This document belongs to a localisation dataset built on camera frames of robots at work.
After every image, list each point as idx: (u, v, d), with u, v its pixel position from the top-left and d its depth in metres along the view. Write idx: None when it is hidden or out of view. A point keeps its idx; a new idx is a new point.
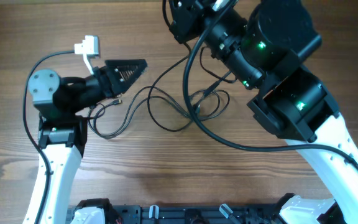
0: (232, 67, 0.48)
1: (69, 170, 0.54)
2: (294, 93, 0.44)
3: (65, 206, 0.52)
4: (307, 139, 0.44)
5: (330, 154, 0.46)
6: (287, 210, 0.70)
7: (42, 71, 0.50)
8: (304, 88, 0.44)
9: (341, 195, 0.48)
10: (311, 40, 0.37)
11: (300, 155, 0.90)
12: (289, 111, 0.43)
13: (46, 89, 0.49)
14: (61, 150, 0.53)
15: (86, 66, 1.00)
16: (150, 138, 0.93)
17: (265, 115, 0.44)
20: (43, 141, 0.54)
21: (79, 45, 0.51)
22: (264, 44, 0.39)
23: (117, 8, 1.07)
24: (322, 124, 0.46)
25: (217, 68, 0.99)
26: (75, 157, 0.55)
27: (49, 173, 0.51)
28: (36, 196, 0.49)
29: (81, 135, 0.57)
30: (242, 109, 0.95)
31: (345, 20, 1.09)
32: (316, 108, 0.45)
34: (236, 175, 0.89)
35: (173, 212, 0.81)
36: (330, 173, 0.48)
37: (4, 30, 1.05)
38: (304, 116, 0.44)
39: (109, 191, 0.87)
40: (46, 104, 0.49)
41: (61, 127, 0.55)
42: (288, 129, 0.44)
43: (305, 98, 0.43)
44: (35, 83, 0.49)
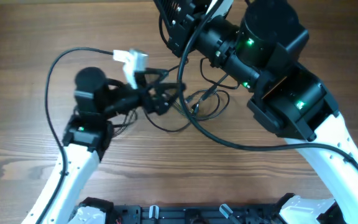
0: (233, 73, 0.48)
1: (84, 173, 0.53)
2: (293, 91, 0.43)
3: (70, 209, 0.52)
4: (306, 138, 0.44)
5: (330, 153, 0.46)
6: (287, 210, 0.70)
7: (92, 68, 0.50)
8: (303, 86, 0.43)
9: (340, 193, 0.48)
10: (296, 34, 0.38)
11: (300, 155, 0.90)
12: (289, 109, 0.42)
13: (90, 85, 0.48)
14: (81, 152, 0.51)
15: (86, 66, 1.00)
16: (150, 138, 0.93)
17: (263, 113, 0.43)
20: (67, 137, 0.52)
21: (124, 56, 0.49)
22: (253, 40, 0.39)
23: (117, 8, 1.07)
24: (321, 124, 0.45)
25: (217, 68, 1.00)
26: (94, 162, 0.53)
27: (64, 173, 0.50)
28: (45, 196, 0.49)
29: (105, 141, 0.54)
30: (242, 109, 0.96)
31: (344, 20, 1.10)
32: (315, 107, 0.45)
34: (235, 175, 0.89)
35: (174, 212, 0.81)
36: (329, 173, 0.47)
37: (4, 29, 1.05)
38: (304, 114, 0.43)
39: (109, 191, 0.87)
40: (86, 98, 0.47)
41: (88, 128, 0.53)
42: (288, 127, 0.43)
43: (304, 97, 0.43)
44: (82, 77, 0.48)
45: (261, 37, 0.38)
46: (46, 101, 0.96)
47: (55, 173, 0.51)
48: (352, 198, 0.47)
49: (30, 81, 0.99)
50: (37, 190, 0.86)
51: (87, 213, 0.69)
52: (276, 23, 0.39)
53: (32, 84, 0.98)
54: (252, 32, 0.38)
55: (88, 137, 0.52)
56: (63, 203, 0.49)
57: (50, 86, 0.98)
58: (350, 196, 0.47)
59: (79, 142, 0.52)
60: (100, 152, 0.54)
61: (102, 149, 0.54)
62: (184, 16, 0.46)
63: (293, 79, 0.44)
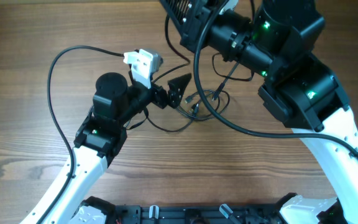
0: (250, 63, 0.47)
1: (91, 177, 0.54)
2: (305, 81, 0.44)
3: (73, 211, 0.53)
4: (314, 128, 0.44)
5: (336, 146, 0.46)
6: (287, 208, 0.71)
7: (113, 74, 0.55)
8: (316, 76, 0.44)
9: (344, 188, 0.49)
10: (313, 20, 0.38)
11: (299, 155, 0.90)
12: (299, 98, 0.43)
13: (110, 91, 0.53)
14: (91, 157, 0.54)
15: (86, 66, 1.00)
16: (150, 138, 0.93)
17: (273, 99, 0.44)
20: (80, 137, 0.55)
21: (138, 61, 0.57)
22: (268, 23, 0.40)
23: (117, 8, 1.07)
24: (330, 116, 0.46)
25: (217, 68, 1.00)
26: (102, 167, 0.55)
27: (71, 176, 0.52)
28: (50, 198, 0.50)
29: (116, 146, 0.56)
30: (242, 108, 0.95)
31: (344, 20, 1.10)
32: (326, 99, 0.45)
34: (236, 175, 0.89)
35: (173, 212, 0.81)
36: (334, 167, 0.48)
37: (4, 30, 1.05)
38: (314, 104, 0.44)
39: (109, 191, 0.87)
40: (104, 104, 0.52)
41: (101, 132, 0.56)
42: (296, 116, 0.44)
43: (316, 87, 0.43)
44: (104, 83, 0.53)
45: (278, 20, 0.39)
46: (46, 101, 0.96)
47: (62, 175, 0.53)
48: (353, 193, 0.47)
49: (30, 81, 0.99)
50: (37, 190, 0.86)
51: (88, 213, 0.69)
52: (293, 9, 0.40)
53: (32, 84, 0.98)
54: (269, 15, 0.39)
55: (101, 140, 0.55)
56: (65, 206, 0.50)
57: (49, 85, 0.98)
58: (352, 190, 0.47)
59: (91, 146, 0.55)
60: (109, 157, 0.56)
61: (111, 155, 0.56)
62: (197, 10, 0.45)
63: (306, 70, 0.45)
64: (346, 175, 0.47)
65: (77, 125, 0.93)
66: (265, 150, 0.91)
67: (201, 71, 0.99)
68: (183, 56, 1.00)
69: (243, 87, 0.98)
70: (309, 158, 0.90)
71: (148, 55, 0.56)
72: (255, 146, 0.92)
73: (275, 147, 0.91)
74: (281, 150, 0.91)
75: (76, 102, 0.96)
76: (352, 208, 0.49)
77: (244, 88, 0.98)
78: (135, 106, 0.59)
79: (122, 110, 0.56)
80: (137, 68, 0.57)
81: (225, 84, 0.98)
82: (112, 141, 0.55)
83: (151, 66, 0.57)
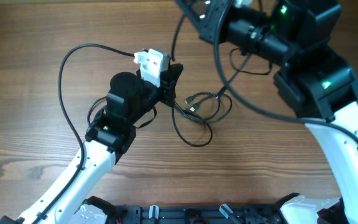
0: (270, 56, 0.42)
1: (99, 172, 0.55)
2: (322, 70, 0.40)
3: (78, 205, 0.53)
4: (325, 118, 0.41)
5: (345, 138, 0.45)
6: (287, 206, 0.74)
7: (127, 74, 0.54)
8: (332, 67, 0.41)
9: (347, 183, 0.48)
10: (332, 6, 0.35)
11: (299, 155, 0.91)
12: (316, 86, 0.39)
13: (123, 91, 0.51)
14: (102, 149, 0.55)
15: (86, 66, 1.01)
16: (150, 138, 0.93)
17: (287, 86, 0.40)
20: (91, 134, 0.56)
21: (148, 61, 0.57)
22: (286, 8, 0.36)
23: (117, 8, 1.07)
24: (344, 107, 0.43)
25: (217, 68, 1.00)
26: (109, 164, 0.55)
27: (81, 167, 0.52)
28: (57, 188, 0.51)
29: (127, 142, 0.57)
30: (242, 109, 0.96)
31: (344, 20, 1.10)
32: (342, 91, 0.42)
34: (236, 175, 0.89)
35: (174, 212, 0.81)
36: (340, 159, 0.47)
37: (4, 30, 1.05)
38: (327, 95, 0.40)
39: (109, 191, 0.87)
40: (117, 102, 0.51)
41: (112, 129, 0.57)
42: (308, 105, 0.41)
43: (332, 77, 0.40)
44: (118, 81, 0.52)
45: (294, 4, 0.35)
46: (46, 101, 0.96)
47: (71, 167, 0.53)
48: (357, 187, 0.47)
49: (30, 81, 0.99)
50: (37, 190, 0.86)
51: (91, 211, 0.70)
52: None
53: (32, 84, 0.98)
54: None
55: (110, 137, 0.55)
56: (71, 197, 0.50)
57: (50, 85, 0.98)
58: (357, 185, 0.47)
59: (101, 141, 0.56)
60: (118, 154, 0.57)
61: (119, 152, 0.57)
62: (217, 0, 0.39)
63: (322, 58, 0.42)
64: (352, 169, 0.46)
65: (76, 125, 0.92)
66: (265, 150, 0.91)
67: (201, 71, 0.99)
68: (183, 58, 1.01)
69: (242, 87, 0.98)
70: (309, 158, 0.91)
71: (159, 56, 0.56)
72: (255, 146, 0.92)
73: (275, 147, 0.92)
74: (281, 150, 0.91)
75: (76, 101, 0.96)
76: (353, 202, 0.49)
77: (244, 88, 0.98)
78: (144, 104, 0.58)
79: (133, 109, 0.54)
80: (148, 67, 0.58)
81: None
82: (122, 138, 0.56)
83: (162, 65, 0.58)
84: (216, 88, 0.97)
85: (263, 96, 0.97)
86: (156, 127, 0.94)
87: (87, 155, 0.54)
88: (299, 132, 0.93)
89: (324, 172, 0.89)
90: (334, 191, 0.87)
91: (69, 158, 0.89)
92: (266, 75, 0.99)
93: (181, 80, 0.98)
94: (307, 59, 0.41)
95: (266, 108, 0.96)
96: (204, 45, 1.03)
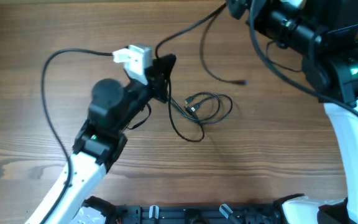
0: (298, 43, 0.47)
1: (88, 186, 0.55)
2: (352, 57, 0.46)
3: (69, 216, 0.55)
4: (347, 102, 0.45)
5: None
6: (288, 203, 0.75)
7: (109, 83, 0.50)
8: None
9: (355, 172, 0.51)
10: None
11: (299, 155, 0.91)
12: (343, 70, 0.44)
13: (105, 102, 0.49)
14: (89, 164, 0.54)
15: (86, 66, 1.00)
16: (150, 138, 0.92)
17: (317, 68, 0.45)
20: (79, 144, 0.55)
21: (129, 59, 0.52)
22: None
23: (117, 8, 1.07)
24: None
25: (217, 68, 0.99)
26: (99, 175, 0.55)
27: (68, 185, 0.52)
28: (46, 206, 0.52)
29: (116, 152, 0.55)
30: (242, 108, 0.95)
31: None
32: None
34: (236, 175, 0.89)
35: (173, 213, 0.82)
36: (353, 148, 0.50)
37: (5, 29, 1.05)
38: (353, 81, 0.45)
39: (109, 191, 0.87)
40: (97, 113, 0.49)
41: (102, 136, 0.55)
42: (333, 86, 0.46)
43: None
44: (99, 91, 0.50)
45: None
46: (46, 101, 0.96)
47: (60, 182, 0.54)
48: None
49: (30, 81, 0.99)
50: (37, 190, 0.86)
51: (87, 216, 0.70)
52: None
53: (32, 84, 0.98)
54: None
55: (100, 146, 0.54)
56: (60, 216, 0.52)
57: (50, 85, 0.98)
58: None
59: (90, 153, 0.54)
60: (107, 163, 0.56)
61: (110, 161, 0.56)
62: None
63: (350, 48, 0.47)
64: None
65: (77, 125, 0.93)
66: (265, 150, 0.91)
67: (201, 71, 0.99)
68: (183, 57, 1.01)
69: (242, 87, 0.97)
70: (309, 158, 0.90)
71: (139, 51, 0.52)
72: (255, 146, 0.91)
73: (275, 147, 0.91)
74: (281, 150, 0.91)
75: (76, 102, 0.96)
76: (357, 192, 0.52)
77: (244, 88, 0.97)
78: (133, 107, 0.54)
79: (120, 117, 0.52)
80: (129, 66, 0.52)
81: (225, 84, 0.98)
82: (112, 148, 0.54)
83: (145, 61, 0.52)
84: (216, 88, 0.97)
85: (263, 95, 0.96)
86: (156, 127, 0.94)
87: (74, 169, 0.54)
88: (299, 132, 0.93)
89: (325, 172, 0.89)
90: (334, 191, 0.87)
91: None
92: (266, 75, 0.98)
93: (181, 79, 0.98)
94: (337, 47, 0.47)
95: (266, 107, 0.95)
96: (204, 45, 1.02)
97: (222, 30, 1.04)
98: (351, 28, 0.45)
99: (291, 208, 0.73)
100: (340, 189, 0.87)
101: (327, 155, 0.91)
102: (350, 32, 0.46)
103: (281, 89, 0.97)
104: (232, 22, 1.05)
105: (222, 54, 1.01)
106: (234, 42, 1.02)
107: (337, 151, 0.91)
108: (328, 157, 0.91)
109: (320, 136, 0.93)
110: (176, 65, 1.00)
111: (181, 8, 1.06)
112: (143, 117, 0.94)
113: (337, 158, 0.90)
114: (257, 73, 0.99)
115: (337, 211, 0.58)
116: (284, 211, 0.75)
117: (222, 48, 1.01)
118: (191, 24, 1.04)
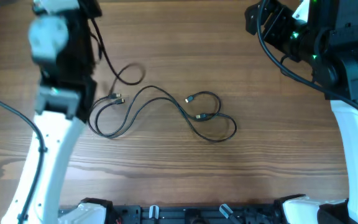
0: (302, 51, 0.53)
1: (67, 144, 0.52)
2: None
3: (61, 177, 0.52)
4: (354, 99, 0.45)
5: None
6: (289, 203, 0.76)
7: (50, 21, 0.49)
8: None
9: (357, 170, 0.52)
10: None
11: (299, 155, 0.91)
12: (352, 67, 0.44)
13: (50, 42, 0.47)
14: (58, 121, 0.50)
15: None
16: (150, 138, 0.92)
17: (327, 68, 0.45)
20: (41, 103, 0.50)
21: None
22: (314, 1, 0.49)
23: (117, 8, 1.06)
24: None
25: (217, 68, 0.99)
26: (76, 128, 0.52)
27: (43, 150, 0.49)
28: (27, 182, 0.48)
29: (86, 101, 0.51)
30: (242, 109, 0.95)
31: None
32: None
34: (236, 175, 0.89)
35: (173, 212, 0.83)
36: (357, 145, 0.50)
37: (5, 29, 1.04)
38: None
39: (109, 191, 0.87)
40: (46, 57, 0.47)
41: (64, 86, 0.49)
42: (341, 84, 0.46)
43: None
44: (39, 32, 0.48)
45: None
46: None
47: (35, 150, 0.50)
48: None
49: (30, 81, 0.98)
50: None
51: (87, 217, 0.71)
52: None
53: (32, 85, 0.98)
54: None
55: (69, 94, 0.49)
56: (48, 181, 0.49)
57: None
58: None
59: (58, 110, 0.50)
60: (82, 112, 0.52)
61: (83, 109, 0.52)
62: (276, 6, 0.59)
63: None
64: None
65: None
66: (265, 150, 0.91)
67: (201, 71, 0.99)
68: (183, 57, 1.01)
69: (242, 87, 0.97)
70: (309, 158, 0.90)
71: None
72: (255, 146, 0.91)
73: (275, 147, 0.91)
74: (281, 150, 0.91)
75: None
76: None
77: (244, 88, 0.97)
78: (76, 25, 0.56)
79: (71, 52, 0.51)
80: None
81: (225, 84, 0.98)
82: (82, 94, 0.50)
83: None
84: (217, 88, 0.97)
85: (263, 96, 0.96)
86: (157, 127, 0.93)
87: (45, 132, 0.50)
88: (299, 132, 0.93)
89: (325, 172, 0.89)
90: (334, 191, 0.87)
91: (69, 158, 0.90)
92: (266, 75, 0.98)
93: (181, 80, 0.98)
94: (346, 45, 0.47)
95: (266, 107, 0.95)
96: (204, 45, 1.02)
97: (222, 31, 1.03)
98: (354, 27, 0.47)
99: (291, 207, 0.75)
100: (339, 189, 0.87)
101: (327, 155, 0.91)
102: (355, 31, 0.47)
103: (281, 89, 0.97)
104: (232, 22, 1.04)
105: (222, 55, 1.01)
106: (234, 42, 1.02)
107: (337, 151, 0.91)
108: (328, 157, 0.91)
109: (320, 136, 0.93)
110: (176, 66, 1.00)
111: (181, 9, 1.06)
112: (131, 117, 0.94)
113: (337, 158, 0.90)
114: (257, 73, 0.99)
115: (338, 210, 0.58)
116: (284, 210, 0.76)
117: (223, 49, 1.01)
118: (191, 25, 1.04)
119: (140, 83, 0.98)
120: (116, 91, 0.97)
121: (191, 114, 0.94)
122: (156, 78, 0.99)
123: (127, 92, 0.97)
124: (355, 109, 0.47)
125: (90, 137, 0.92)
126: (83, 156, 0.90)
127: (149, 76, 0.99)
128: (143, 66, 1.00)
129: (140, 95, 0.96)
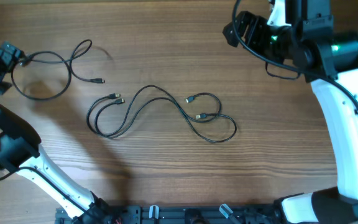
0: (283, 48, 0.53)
1: None
2: (334, 38, 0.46)
3: None
4: (329, 75, 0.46)
5: (344, 98, 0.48)
6: (287, 200, 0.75)
7: None
8: (343, 38, 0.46)
9: (340, 145, 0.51)
10: None
11: (299, 154, 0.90)
12: (324, 48, 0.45)
13: None
14: None
15: (86, 66, 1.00)
16: (150, 138, 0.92)
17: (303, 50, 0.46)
20: None
21: None
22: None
23: (116, 8, 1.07)
24: (347, 71, 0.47)
25: (217, 68, 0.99)
26: None
27: None
28: None
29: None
30: (242, 108, 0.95)
31: None
32: (347, 57, 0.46)
34: (236, 175, 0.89)
35: (174, 212, 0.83)
36: (337, 121, 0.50)
37: (4, 30, 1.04)
38: (335, 58, 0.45)
39: (110, 191, 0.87)
40: None
41: None
42: (317, 65, 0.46)
43: (341, 44, 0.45)
44: None
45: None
46: (45, 101, 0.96)
47: None
48: (349, 150, 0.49)
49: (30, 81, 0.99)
50: (37, 190, 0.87)
51: (67, 205, 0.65)
52: None
53: (32, 92, 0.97)
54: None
55: None
56: None
57: (50, 85, 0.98)
58: (348, 147, 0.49)
59: None
60: None
61: None
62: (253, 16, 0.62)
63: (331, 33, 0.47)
64: (347, 129, 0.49)
65: (76, 126, 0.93)
66: (265, 150, 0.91)
67: (201, 71, 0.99)
68: (183, 57, 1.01)
69: (242, 87, 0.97)
70: (309, 157, 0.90)
71: None
72: (255, 146, 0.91)
73: (275, 147, 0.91)
74: (281, 150, 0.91)
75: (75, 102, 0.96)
76: (344, 165, 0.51)
77: (243, 87, 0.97)
78: None
79: None
80: None
81: (225, 84, 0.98)
82: None
83: None
84: (216, 88, 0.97)
85: (263, 95, 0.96)
86: (157, 127, 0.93)
87: None
88: (299, 132, 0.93)
89: (324, 172, 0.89)
90: None
91: (69, 158, 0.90)
92: (266, 75, 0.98)
93: (181, 80, 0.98)
94: (321, 33, 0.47)
95: (266, 107, 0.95)
96: (204, 44, 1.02)
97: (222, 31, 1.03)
98: (324, 17, 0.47)
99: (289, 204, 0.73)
100: None
101: (327, 155, 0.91)
102: (326, 20, 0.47)
103: (281, 88, 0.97)
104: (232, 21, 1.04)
105: (222, 54, 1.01)
106: None
107: None
108: (328, 157, 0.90)
109: (320, 136, 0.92)
110: (176, 66, 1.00)
111: (181, 8, 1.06)
112: (131, 117, 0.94)
113: None
114: (257, 73, 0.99)
115: None
116: (283, 210, 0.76)
117: (222, 49, 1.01)
118: (191, 25, 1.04)
119: (140, 83, 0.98)
120: (116, 90, 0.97)
121: (191, 114, 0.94)
122: (156, 78, 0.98)
123: (127, 92, 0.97)
124: (331, 84, 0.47)
125: (89, 137, 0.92)
126: (83, 156, 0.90)
127: (149, 76, 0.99)
128: (143, 66, 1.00)
129: (140, 95, 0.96)
